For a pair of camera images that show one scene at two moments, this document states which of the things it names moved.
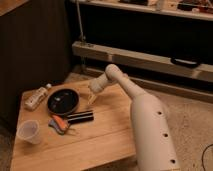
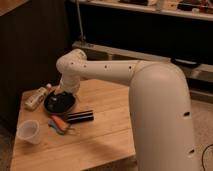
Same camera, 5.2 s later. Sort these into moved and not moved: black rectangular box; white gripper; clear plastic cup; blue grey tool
Moved: white gripper
Not moved: black rectangular box; clear plastic cup; blue grey tool
